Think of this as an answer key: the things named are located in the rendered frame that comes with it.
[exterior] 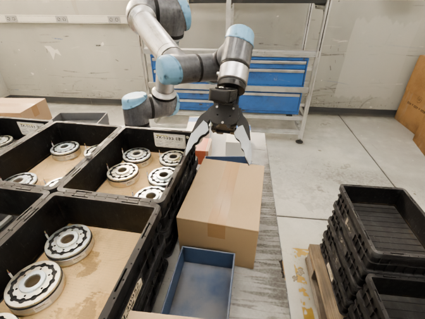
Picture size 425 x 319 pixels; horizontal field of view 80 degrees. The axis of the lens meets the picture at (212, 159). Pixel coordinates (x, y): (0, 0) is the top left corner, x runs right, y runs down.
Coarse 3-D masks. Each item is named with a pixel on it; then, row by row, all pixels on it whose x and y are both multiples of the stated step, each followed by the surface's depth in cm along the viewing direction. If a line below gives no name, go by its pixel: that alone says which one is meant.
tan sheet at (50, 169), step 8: (48, 160) 96; (72, 160) 96; (80, 160) 96; (32, 168) 92; (40, 168) 92; (48, 168) 92; (56, 168) 92; (64, 168) 92; (40, 176) 88; (48, 176) 88; (56, 176) 88; (40, 184) 84
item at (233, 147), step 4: (228, 136) 121; (232, 136) 121; (228, 140) 118; (232, 140) 118; (236, 140) 118; (228, 144) 117; (232, 144) 117; (236, 144) 117; (240, 144) 117; (228, 148) 118; (232, 148) 118; (236, 148) 118; (240, 148) 118; (228, 152) 119; (232, 152) 119; (236, 152) 119; (240, 152) 119
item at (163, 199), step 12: (120, 132) 94; (180, 132) 94; (108, 144) 87; (96, 156) 81; (84, 168) 75; (180, 168) 75; (72, 192) 65; (84, 192) 65; (96, 192) 65; (168, 192) 65
